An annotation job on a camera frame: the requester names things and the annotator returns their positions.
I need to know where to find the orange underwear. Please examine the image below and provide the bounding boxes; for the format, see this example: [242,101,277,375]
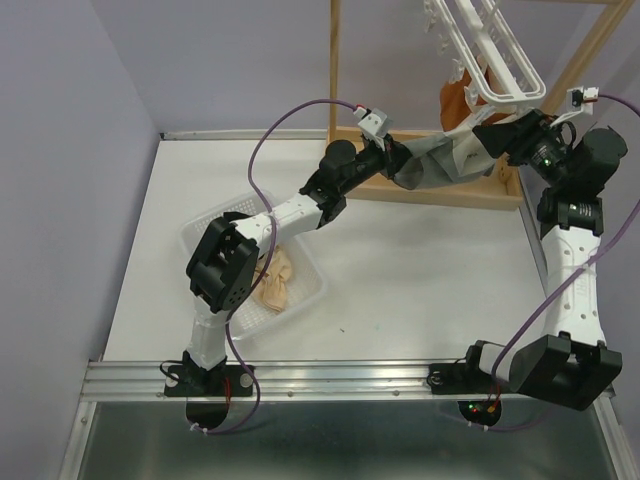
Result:
[439,68,510,132]

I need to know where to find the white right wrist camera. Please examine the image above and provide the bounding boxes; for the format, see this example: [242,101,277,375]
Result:
[551,86,599,127]

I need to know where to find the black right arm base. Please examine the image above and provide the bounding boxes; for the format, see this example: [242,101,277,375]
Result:
[426,361,495,395]

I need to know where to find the wooden hanger stand frame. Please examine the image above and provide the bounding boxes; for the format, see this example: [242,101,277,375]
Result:
[349,1,632,211]

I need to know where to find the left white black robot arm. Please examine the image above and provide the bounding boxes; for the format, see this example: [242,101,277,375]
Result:
[183,136,410,394]

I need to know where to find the white plastic clip hanger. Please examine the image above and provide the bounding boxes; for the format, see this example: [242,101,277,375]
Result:
[423,0,547,115]

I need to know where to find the clear plastic basket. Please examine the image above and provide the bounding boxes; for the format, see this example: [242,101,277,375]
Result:
[180,193,327,341]

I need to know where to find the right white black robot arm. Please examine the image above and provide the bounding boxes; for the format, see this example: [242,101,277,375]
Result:
[460,110,628,411]

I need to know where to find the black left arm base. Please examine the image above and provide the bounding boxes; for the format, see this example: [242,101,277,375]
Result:
[159,360,254,398]

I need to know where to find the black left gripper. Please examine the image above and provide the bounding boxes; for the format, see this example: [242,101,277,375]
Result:
[338,133,415,195]

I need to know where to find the beige striped underwear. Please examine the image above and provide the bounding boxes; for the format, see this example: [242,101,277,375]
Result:
[251,246,293,313]

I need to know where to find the grey underwear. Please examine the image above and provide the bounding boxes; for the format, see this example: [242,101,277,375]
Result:
[393,107,496,190]

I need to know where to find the aluminium mounting rail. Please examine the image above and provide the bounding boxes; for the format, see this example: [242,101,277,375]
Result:
[79,355,616,402]

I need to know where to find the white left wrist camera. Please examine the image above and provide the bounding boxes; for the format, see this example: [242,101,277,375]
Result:
[353,105,392,151]

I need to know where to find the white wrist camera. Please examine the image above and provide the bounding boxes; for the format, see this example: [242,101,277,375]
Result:
[551,86,599,127]
[353,105,392,151]

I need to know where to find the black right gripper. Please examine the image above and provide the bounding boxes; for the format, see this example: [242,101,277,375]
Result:
[472,109,574,189]

